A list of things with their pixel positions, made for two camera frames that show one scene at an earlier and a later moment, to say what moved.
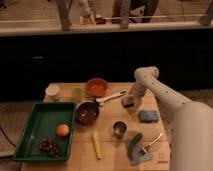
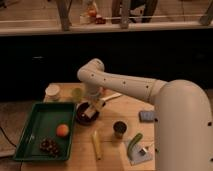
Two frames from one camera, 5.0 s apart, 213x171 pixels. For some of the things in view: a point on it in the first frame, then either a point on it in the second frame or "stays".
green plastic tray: [42, 124] stays
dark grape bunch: [49, 146] stays
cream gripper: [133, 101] → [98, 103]
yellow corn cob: [96, 143] stays
